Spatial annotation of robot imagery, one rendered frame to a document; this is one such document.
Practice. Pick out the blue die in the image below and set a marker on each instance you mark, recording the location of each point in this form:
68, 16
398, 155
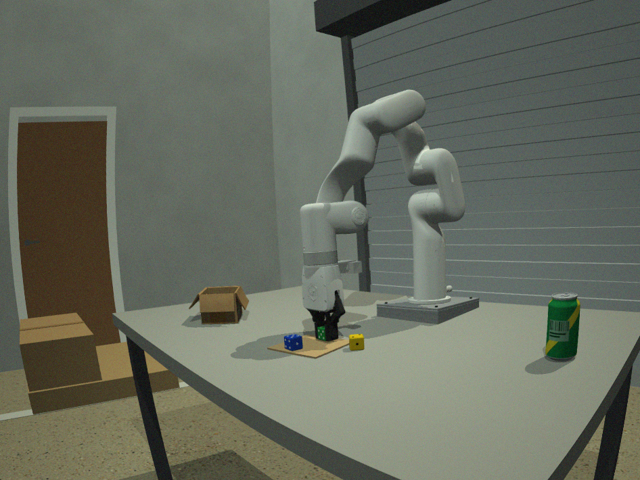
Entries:
293, 342

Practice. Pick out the tan square mat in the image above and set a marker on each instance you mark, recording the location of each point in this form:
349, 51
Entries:
312, 347

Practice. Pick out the yellow die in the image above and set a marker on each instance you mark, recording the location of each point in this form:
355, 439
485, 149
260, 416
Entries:
356, 342

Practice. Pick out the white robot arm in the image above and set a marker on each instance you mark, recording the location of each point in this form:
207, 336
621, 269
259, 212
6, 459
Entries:
321, 221

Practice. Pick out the brown cardboard box with flaps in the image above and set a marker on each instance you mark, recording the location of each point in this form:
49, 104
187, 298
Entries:
221, 306

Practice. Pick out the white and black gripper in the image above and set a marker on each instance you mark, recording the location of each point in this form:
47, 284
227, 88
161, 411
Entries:
321, 291

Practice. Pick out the green drink can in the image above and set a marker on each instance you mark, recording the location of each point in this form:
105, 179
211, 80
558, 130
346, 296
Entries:
562, 327

